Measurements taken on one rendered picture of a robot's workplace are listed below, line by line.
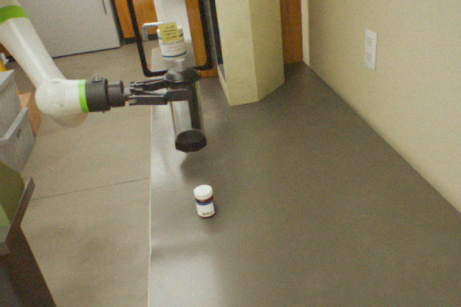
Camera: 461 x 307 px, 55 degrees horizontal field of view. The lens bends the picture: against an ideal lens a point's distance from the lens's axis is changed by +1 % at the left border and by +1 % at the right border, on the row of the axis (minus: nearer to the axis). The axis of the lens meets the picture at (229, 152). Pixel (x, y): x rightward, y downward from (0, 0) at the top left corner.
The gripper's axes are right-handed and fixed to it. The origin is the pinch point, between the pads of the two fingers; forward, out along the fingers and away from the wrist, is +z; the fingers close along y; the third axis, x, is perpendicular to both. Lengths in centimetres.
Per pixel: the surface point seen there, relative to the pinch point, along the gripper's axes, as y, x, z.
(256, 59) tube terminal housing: 32.5, 2.6, 28.4
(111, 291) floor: 46, 120, -42
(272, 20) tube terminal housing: 42, -9, 36
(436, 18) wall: -26, -22, 58
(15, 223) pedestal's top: -18, 28, -48
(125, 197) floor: 128, 120, -39
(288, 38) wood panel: 69, 5, 50
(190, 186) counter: -17.8, 21.8, -0.3
